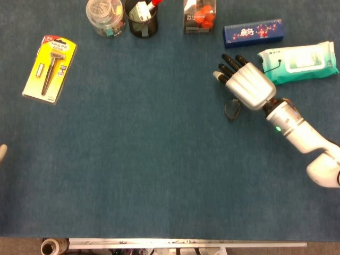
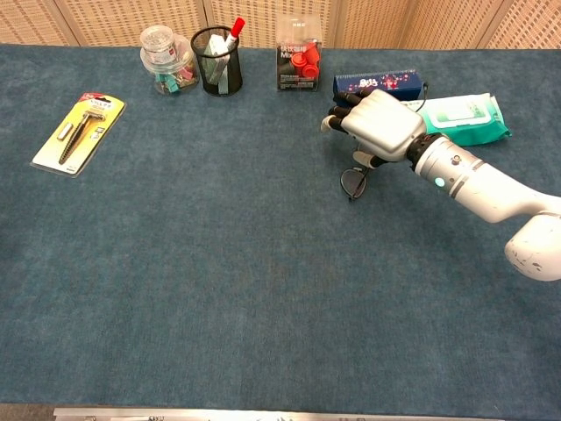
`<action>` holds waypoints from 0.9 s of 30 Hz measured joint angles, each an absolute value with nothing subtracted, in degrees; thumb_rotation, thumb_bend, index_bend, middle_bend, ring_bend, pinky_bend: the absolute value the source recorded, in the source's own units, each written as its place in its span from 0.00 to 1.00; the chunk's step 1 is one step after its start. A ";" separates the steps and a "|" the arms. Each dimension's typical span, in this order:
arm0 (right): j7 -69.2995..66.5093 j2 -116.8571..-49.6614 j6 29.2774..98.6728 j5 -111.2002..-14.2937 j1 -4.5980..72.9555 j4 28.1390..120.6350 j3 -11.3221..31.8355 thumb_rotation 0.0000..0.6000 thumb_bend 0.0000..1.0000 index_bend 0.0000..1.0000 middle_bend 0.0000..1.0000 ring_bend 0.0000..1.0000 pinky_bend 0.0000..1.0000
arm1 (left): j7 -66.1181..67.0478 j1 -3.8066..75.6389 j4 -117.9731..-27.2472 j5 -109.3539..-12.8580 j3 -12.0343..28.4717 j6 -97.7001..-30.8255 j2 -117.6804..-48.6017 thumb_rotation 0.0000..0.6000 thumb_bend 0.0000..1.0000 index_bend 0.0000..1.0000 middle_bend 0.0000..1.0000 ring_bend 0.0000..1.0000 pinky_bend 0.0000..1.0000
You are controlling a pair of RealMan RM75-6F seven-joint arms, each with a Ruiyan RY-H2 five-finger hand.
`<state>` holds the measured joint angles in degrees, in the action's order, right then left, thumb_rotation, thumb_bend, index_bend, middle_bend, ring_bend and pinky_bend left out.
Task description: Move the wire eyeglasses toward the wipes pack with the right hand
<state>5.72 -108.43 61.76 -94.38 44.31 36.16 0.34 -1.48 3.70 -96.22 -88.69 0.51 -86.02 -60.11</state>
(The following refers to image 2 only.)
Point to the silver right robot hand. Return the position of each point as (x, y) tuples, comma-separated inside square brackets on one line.
[(381, 123)]

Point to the thin black metal eyeglasses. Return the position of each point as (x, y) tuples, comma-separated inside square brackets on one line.
[(352, 182)]

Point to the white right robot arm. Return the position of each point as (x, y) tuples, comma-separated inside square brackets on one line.
[(482, 188)]

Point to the long blue printed box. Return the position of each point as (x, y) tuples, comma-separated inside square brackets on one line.
[(394, 81)]

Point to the green white wet wipes pack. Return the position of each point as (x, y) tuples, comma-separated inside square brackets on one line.
[(473, 118)]

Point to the black mesh pen holder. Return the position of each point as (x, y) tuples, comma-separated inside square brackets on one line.
[(219, 74)]

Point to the red capped marker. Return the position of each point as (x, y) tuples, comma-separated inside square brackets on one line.
[(236, 28)]

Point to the green white box in holder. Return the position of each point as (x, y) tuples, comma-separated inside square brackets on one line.
[(215, 46)]

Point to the clear jar of binder clips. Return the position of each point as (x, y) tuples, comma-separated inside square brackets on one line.
[(175, 83)]

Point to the blue felt table cloth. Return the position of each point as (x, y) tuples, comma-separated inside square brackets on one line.
[(219, 285)]

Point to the small clear paper clip box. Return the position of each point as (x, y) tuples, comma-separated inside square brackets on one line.
[(158, 44)]

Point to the beige perforated folding screen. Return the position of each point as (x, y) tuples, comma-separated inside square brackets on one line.
[(109, 17)]

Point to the yellow razor blister pack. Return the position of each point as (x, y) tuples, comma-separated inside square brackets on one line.
[(79, 131)]

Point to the aluminium rail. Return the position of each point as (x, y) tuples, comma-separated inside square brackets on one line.
[(263, 414)]

